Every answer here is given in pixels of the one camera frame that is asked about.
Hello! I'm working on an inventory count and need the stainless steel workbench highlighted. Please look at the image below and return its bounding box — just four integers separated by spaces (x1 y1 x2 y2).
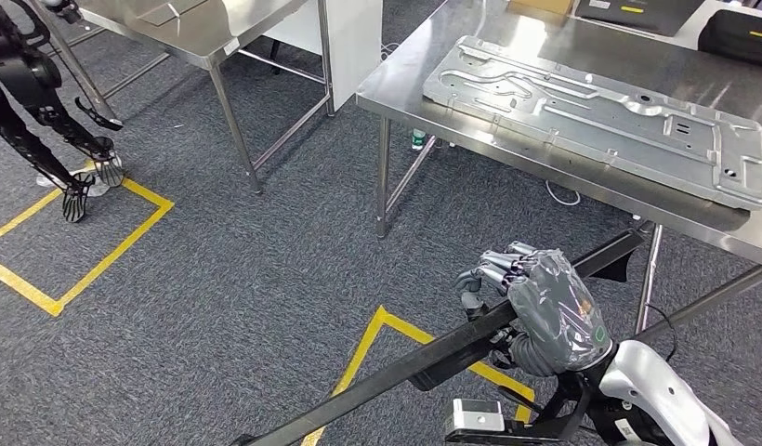
355 0 762 346

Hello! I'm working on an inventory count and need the yellow floor tape square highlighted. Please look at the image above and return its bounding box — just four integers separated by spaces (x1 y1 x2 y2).
300 305 536 446
0 161 176 319

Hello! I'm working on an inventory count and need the black case yellow label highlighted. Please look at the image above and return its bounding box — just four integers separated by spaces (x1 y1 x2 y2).
574 0 706 37
698 8 762 70

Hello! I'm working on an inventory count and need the brown cardboard box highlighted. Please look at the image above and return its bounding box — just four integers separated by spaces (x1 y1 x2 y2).
506 0 574 16

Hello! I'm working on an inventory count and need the white panel board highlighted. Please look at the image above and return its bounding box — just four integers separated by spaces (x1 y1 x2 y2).
264 0 384 113

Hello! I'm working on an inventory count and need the white cable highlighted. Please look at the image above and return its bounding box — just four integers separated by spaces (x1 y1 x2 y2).
544 179 583 208

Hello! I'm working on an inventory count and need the stainless steel table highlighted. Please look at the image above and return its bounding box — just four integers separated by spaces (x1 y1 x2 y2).
23 0 336 196

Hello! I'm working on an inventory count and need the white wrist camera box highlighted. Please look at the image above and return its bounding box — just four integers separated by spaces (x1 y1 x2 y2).
445 399 506 435

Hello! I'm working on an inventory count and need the black plastic frame part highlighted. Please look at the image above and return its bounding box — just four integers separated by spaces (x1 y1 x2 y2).
230 228 650 446

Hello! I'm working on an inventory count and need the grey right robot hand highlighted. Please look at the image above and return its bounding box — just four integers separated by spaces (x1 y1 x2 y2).
454 241 615 378

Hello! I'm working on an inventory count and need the thin black cable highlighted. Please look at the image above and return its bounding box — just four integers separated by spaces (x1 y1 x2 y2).
644 303 677 363

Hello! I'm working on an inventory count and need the stamped silver metal plate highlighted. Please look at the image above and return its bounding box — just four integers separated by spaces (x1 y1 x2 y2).
422 34 762 212

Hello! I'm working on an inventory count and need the black camera bracket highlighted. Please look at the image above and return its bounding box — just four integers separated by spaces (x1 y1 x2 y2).
445 369 595 446

